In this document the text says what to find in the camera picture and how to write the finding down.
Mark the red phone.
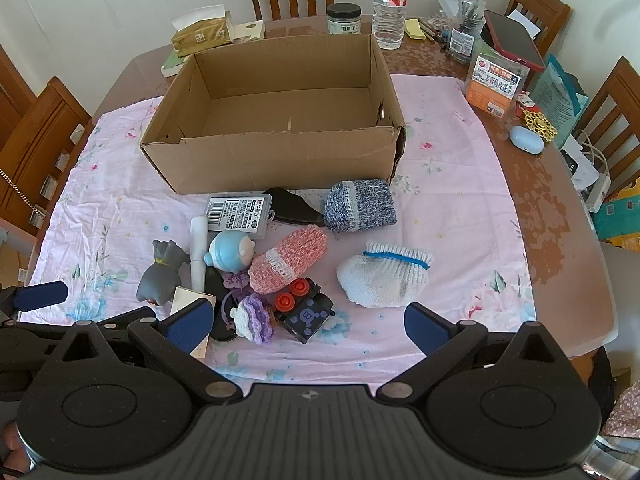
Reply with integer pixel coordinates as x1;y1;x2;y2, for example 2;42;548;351
482;10;547;72

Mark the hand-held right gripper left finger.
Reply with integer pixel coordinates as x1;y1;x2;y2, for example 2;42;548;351
47;299;243;406

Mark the cluster of small pens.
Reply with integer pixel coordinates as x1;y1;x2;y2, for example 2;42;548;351
420;15;451;48

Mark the clear plastic case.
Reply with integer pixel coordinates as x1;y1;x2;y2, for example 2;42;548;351
205;194;277;241

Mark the white cable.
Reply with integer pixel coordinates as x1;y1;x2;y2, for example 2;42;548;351
575;130;608;181

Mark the white knitted sock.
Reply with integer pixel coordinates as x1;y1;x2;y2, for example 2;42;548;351
336;240;435;309

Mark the purple crocheted flower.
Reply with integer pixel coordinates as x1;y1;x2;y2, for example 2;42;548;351
220;271;276;346

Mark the pink floral cloth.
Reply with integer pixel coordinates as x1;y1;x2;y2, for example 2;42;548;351
17;74;538;396

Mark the gold ornament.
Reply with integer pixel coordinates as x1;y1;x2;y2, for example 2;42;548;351
510;110;558;145

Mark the clear water bottle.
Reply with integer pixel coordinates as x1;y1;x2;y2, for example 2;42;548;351
372;0;410;51

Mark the person's left hand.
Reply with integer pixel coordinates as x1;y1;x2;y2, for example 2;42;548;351
0;422;33;478

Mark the teal paper bag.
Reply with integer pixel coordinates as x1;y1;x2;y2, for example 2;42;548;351
530;55;590;148

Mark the brown cardboard box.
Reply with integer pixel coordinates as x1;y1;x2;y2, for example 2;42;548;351
140;34;407;196

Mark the gold tissue box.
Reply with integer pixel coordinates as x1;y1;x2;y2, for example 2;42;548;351
171;5;235;57

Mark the blue doll toy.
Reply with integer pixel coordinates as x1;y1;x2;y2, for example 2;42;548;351
202;230;258;273

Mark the grey cat toy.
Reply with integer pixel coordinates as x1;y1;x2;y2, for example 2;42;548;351
137;239;192;307

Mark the yellow teal shopping bag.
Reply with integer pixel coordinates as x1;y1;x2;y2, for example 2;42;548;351
591;182;640;251

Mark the white paper sheet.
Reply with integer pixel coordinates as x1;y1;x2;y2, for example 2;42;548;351
507;9;542;40

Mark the wooden desktop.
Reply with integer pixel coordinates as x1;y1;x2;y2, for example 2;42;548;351
91;12;619;361

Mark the light blue earbud case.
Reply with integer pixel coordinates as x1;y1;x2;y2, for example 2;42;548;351
509;125;546;155

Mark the red white small packet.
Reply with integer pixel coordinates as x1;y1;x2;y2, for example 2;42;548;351
515;91;543;113

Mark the pink knitted sock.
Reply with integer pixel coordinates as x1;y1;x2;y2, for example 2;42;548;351
248;225;328;295

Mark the white small carton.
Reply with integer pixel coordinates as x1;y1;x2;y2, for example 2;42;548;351
170;285;217;361

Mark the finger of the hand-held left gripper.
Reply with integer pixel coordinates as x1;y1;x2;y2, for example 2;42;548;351
0;281;69;321
92;306;157;328

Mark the person's floral clothing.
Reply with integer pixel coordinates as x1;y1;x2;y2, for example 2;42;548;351
600;379;640;438

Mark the metal chain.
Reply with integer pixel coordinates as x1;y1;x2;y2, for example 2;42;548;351
0;169;43;213

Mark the white power strip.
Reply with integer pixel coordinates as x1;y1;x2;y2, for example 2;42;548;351
585;175;612;213

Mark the stack of books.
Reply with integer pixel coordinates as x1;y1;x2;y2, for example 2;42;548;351
161;50;193;79

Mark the dark lid glass jar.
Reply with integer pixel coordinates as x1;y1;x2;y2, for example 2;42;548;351
326;3;362;36

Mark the clear jar orange label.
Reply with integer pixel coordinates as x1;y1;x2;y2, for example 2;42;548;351
466;52;531;120

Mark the white tube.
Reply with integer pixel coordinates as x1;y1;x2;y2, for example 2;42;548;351
190;215;210;293

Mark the glass pen jar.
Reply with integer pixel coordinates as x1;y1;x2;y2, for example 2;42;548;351
446;0;487;65

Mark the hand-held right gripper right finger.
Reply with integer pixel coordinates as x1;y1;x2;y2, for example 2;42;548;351
376;302;571;406

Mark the black oval case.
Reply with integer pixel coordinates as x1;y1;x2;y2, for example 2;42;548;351
204;267;238;343

